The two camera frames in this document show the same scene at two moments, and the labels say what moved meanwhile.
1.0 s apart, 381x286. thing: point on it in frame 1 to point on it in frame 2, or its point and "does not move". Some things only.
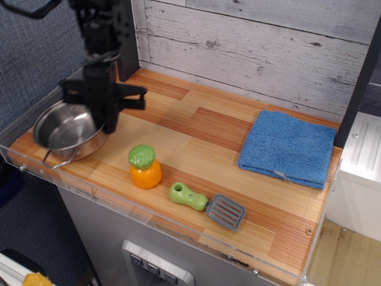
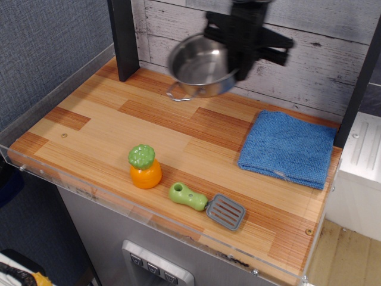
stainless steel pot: x=71 y=127 to x=199 y=64
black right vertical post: x=360 y=92 does not move
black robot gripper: x=98 y=90 to x=245 y=29
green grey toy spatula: x=221 y=210 does not move
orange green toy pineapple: x=145 y=171 does not move
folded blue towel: x=299 y=150 does not move
